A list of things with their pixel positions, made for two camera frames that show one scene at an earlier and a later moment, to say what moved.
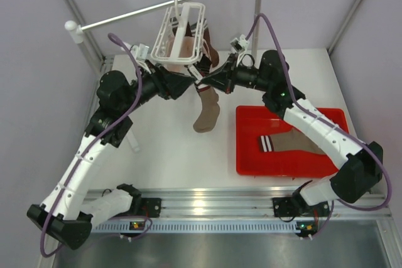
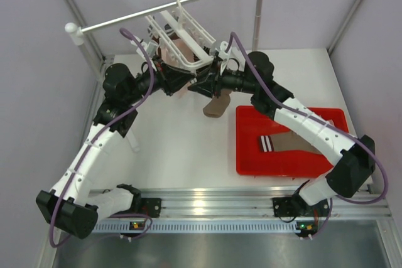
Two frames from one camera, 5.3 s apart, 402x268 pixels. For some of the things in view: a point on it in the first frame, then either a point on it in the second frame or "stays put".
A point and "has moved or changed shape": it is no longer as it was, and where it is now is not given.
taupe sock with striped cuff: (210, 110) has moved or changed shape
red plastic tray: (254, 121) stays put
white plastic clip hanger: (179, 40) has moved or changed shape
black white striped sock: (203, 65) to (196, 57)
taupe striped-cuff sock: (291, 140) stays put
